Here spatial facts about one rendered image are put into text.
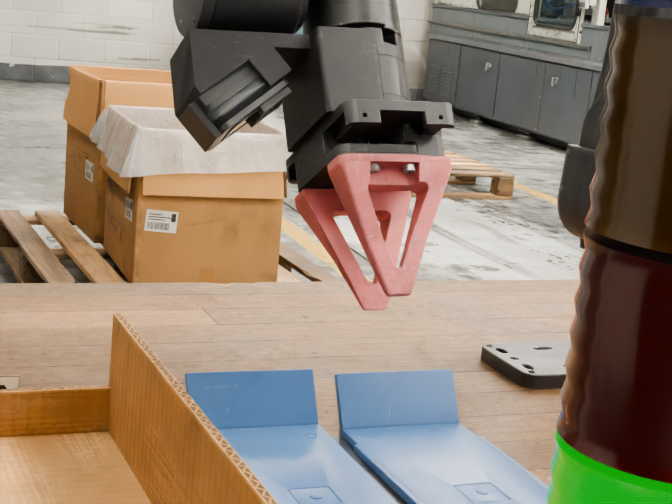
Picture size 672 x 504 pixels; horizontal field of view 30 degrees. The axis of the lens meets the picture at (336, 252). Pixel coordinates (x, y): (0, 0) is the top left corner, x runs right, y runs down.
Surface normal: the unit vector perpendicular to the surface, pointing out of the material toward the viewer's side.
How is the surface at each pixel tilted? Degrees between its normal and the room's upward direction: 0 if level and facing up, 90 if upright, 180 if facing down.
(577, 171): 86
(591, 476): 104
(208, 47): 61
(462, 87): 90
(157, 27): 90
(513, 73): 90
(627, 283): 76
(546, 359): 0
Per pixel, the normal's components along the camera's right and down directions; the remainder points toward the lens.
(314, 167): -0.92, 0.01
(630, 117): -0.84, -0.22
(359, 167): 0.38, 0.09
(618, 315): -0.70, -0.17
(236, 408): 0.36, -0.28
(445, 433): 0.10, -0.97
